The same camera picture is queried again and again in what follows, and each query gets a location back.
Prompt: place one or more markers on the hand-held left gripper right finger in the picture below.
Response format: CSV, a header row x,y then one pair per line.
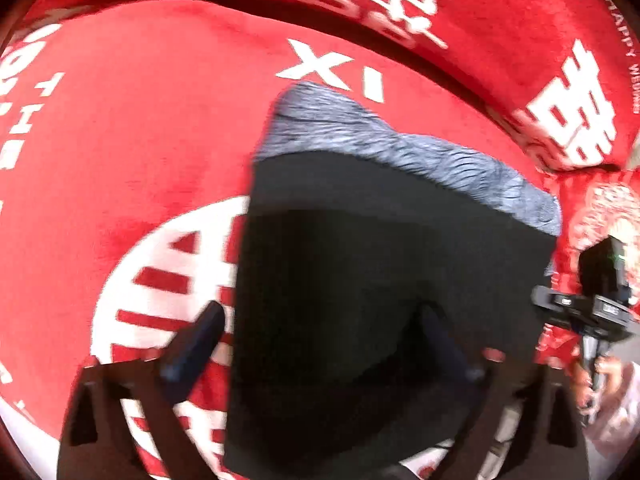
x,y
520,410

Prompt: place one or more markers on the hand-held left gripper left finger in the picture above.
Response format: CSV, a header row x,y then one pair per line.
x,y
192,350

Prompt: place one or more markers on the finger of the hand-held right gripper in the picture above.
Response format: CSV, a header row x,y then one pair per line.
x,y
560,304

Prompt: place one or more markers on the dark pants with grey lining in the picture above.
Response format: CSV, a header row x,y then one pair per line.
x,y
350,260

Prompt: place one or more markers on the person's right forearm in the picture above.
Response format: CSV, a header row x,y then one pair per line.
x,y
620,420

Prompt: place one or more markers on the person's right hand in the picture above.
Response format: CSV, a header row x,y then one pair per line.
x,y
597,385

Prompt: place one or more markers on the red printed blanket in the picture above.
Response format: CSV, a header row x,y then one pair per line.
x,y
125,160

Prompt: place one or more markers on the red folded quilt white print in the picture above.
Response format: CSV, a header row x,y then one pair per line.
x,y
500,35

